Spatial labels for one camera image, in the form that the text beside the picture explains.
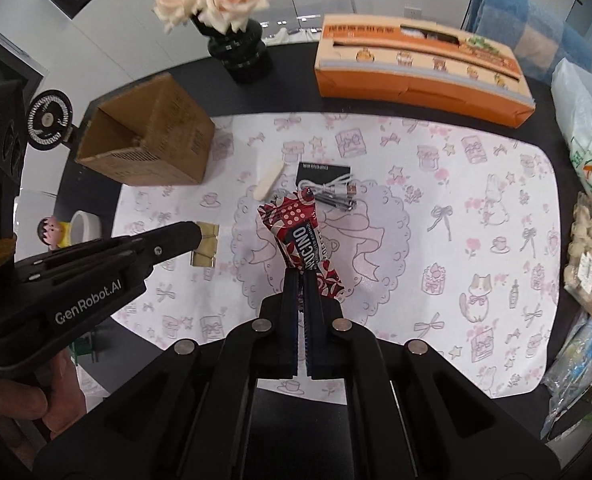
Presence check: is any red patterned snack packet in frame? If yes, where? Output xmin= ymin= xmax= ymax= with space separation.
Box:
xmin=258 ymin=188 xmax=345 ymax=299

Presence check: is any white cable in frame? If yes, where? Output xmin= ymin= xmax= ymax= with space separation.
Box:
xmin=299 ymin=172 xmax=353 ymax=196

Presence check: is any beige nail file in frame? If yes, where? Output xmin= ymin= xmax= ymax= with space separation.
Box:
xmin=253 ymin=159 xmax=285 ymax=202

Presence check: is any person's left hand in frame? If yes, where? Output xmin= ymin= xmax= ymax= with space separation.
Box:
xmin=0 ymin=348 xmax=87 ymax=469

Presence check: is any gold wrapped candy block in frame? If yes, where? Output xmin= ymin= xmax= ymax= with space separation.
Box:
xmin=191 ymin=222 xmax=220 ymax=268

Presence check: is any white tape roll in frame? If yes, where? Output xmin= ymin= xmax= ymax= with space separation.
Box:
xmin=70 ymin=210 xmax=102 ymax=245

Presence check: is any cartoon boy figurine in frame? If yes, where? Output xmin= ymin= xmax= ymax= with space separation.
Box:
xmin=37 ymin=216 xmax=72 ymax=250

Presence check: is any brown cardboard box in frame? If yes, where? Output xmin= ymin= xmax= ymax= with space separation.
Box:
xmin=76 ymin=73 xmax=215 ymax=186

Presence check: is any small black card box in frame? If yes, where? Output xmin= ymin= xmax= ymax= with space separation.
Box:
xmin=296 ymin=162 xmax=352 ymax=193

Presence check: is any black desk fan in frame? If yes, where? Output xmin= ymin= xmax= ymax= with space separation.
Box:
xmin=26 ymin=89 xmax=76 ymax=152

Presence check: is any white pink patterned mat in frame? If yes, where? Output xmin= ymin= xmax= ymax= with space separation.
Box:
xmin=113 ymin=113 xmax=561 ymax=398

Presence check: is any black ribbed vase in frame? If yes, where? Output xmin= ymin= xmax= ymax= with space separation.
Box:
xmin=191 ymin=15 xmax=273 ymax=86

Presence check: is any clear blue plastic bag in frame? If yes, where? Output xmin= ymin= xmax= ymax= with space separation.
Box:
xmin=541 ymin=311 xmax=592 ymax=441

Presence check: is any bag of garlic snacks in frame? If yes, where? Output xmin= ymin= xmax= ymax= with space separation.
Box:
xmin=564 ymin=193 xmax=592 ymax=317

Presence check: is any orange cling film box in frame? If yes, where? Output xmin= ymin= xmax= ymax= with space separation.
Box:
xmin=314 ymin=14 xmax=535 ymax=128

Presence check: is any white plastic bag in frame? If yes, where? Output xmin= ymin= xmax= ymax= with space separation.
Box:
xmin=550 ymin=58 xmax=592 ymax=199

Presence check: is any blue checkered towel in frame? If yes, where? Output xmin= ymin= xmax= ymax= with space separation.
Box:
xmin=462 ymin=0 xmax=592 ymax=84

